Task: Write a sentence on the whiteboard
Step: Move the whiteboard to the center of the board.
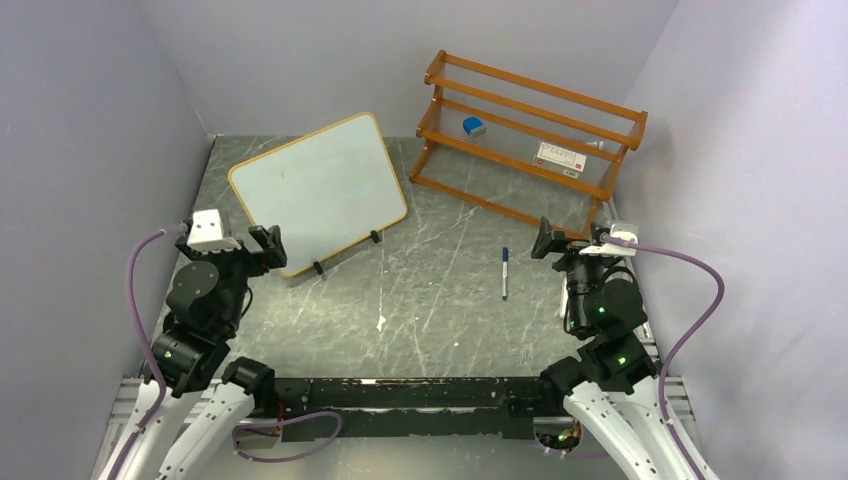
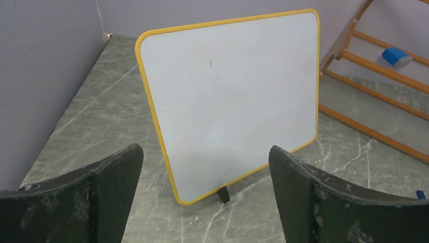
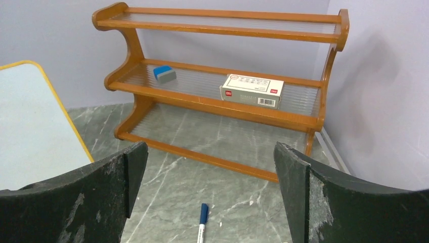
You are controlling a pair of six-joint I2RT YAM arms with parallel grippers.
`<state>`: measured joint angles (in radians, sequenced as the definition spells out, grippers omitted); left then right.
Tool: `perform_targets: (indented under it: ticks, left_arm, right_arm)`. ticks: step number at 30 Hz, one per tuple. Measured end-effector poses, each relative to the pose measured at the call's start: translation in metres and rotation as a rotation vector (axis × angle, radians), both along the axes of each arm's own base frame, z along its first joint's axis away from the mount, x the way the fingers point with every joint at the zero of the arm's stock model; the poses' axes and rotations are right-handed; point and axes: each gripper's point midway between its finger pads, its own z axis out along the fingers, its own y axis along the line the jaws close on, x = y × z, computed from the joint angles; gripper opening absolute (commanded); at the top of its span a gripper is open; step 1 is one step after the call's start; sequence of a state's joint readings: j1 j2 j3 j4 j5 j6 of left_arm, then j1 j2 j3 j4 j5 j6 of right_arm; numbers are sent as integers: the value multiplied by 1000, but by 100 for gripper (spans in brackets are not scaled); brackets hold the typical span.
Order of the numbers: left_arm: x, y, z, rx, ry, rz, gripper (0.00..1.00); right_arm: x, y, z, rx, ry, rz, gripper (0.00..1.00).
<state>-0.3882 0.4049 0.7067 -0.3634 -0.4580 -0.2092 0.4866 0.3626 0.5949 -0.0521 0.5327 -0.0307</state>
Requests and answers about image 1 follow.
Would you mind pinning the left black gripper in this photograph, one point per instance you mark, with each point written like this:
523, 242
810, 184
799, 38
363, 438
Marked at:
268, 238

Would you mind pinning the blue whiteboard eraser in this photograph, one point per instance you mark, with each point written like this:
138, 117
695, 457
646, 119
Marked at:
474, 127

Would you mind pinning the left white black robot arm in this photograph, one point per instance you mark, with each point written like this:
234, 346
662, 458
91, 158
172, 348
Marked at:
179, 416

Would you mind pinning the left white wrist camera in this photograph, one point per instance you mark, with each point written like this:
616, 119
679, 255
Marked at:
211, 232

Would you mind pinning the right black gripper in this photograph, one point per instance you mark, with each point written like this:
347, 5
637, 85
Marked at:
545, 241

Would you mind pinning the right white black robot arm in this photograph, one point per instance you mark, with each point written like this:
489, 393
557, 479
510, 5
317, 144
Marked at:
612, 388

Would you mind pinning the aluminium frame rail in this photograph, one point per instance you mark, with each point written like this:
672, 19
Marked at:
126, 397

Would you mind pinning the orange wooden rack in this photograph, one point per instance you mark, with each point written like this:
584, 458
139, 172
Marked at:
520, 113

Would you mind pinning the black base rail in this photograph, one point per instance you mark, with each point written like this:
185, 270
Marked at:
424, 406

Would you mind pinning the white blue marker pen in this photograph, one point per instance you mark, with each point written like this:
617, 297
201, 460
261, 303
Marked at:
504, 274

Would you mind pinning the yellow framed whiteboard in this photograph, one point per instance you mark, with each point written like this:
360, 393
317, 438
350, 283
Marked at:
327, 191

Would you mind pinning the white plastic block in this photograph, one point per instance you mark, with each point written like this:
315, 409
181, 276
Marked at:
562, 310

